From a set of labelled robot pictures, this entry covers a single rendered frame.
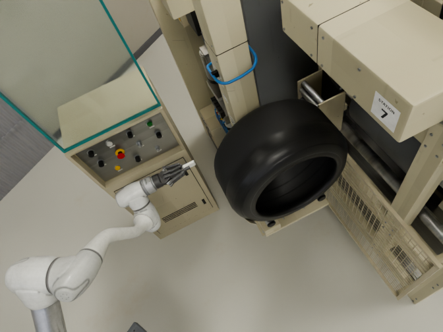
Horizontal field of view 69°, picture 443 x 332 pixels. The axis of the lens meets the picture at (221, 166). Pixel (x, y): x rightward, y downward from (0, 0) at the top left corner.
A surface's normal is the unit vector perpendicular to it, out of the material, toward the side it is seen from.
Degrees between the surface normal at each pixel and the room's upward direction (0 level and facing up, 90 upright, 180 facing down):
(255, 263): 0
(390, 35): 0
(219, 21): 90
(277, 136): 3
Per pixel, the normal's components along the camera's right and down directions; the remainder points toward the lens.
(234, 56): 0.39, 0.72
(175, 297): -0.22, -0.52
